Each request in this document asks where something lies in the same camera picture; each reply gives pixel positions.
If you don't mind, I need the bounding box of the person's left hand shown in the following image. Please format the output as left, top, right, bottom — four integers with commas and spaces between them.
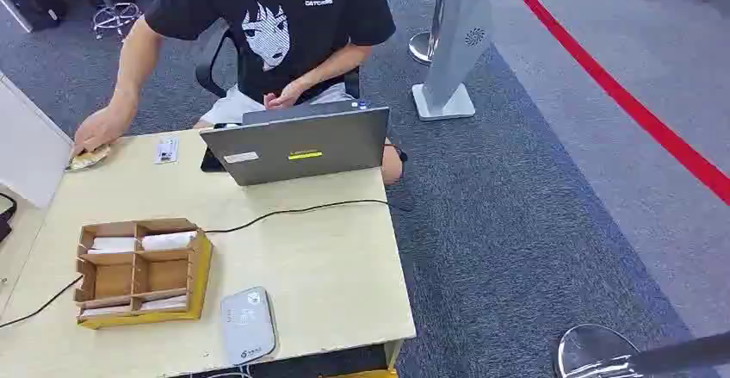
263, 80, 308, 111

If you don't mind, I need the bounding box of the person's right hand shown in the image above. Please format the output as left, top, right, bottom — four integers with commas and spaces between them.
71, 106, 129, 158

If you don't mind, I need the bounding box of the grey laptop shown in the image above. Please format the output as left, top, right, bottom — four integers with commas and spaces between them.
199, 100, 391, 188

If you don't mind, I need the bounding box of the person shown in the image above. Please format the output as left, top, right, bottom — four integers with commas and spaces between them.
71, 0, 410, 186

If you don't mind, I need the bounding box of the white printed card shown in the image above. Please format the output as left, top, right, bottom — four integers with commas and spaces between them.
154, 137, 180, 164

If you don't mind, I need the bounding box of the white partition panel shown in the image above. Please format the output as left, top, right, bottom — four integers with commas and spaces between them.
0, 71, 75, 209

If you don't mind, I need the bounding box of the black office chair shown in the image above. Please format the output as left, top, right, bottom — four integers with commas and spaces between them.
195, 20, 362, 101

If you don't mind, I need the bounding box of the chrome stool base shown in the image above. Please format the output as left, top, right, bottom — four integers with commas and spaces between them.
72, 0, 144, 41

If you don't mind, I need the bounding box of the white card stack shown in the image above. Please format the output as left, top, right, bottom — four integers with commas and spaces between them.
89, 236, 139, 253
140, 231, 199, 251
139, 295, 189, 312
82, 304, 133, 317

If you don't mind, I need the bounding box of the chrome barrier stanchion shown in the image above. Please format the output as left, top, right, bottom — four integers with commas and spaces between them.
407, 0, 453, 67
552, 323, 730, 378

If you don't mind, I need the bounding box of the grey floor stand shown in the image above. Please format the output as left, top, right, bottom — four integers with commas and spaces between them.
411, 0, 495, 122

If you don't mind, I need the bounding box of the wooden card box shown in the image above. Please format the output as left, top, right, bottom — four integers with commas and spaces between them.
73, 217, 213, 331

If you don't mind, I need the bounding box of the yellow box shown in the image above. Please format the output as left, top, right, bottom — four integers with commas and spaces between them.
318, 368, 399, 378

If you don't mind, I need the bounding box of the red barrier belt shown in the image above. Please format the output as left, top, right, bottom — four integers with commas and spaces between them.
493, 0, 730, 207

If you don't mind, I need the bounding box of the black cable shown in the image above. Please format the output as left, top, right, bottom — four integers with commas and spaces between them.
0, 198, 390, 331

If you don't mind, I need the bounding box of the black object with strap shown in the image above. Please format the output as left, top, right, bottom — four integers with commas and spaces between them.
0, 192, 19, 244

